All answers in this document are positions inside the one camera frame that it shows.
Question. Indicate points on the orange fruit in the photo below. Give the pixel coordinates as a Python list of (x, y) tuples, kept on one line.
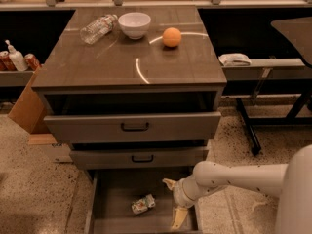
[(171, 37)]

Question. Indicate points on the grey drawer cabinet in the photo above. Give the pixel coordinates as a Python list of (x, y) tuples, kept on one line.
[(121, 76)]

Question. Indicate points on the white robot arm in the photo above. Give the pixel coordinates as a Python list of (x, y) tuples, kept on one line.
[(291, 183)]

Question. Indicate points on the clear plastic water bottle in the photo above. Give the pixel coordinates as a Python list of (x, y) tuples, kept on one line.
[(98, 28)]

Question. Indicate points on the cardboard box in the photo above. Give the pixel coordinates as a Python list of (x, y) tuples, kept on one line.
[(29, 111)]

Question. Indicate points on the white bowl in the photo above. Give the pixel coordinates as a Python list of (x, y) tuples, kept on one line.
[(134, 25)]

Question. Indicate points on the folded white cloth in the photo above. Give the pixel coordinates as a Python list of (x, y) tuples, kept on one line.
[(234, 59)]

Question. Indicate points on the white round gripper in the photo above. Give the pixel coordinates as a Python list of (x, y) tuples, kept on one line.
[(178, 194)]

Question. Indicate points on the middle grey drawer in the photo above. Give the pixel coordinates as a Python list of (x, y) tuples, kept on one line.
[(139, 158)]

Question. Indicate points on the bottom open grey drawer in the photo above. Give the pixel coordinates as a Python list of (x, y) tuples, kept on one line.
[(114, 191)]

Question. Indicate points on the red soda can left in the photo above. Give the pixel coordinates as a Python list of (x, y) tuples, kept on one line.
[(5, 62)]

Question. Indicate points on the black table leg frame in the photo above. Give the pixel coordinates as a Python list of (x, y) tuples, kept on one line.
[(290, 119)]

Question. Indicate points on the red soda can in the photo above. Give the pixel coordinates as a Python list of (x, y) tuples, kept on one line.
[(32, 61), (5, 62)]

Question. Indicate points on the top grey drawer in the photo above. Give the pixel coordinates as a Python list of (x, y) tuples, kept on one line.
[(133, 128)]

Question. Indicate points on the dark side table top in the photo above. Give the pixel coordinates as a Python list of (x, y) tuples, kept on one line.
[(299, 33)]

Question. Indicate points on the white pump bottle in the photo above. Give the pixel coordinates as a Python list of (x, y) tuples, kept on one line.
[(16, 57)]

